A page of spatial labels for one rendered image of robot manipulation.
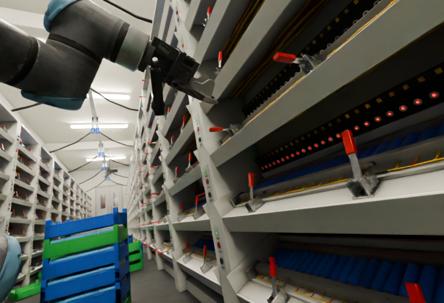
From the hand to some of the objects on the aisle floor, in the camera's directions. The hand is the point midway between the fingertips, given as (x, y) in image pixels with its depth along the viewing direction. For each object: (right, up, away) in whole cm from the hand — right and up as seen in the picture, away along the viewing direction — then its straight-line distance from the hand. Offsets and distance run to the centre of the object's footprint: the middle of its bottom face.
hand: (210, 100), depth 58 cm
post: (+17, -68, +1) cm, 70 cm away
